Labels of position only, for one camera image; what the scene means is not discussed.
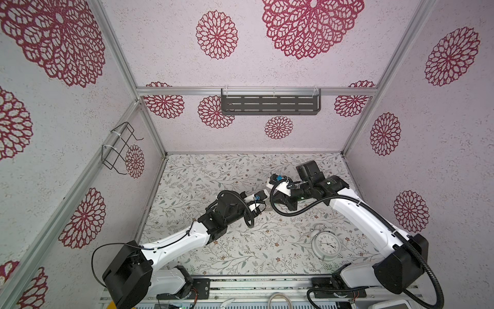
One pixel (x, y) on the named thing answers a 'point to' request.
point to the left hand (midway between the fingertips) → (259, 197)
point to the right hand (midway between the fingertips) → (273, 195)
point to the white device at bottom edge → (393, 304)
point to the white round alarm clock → (326, 245)
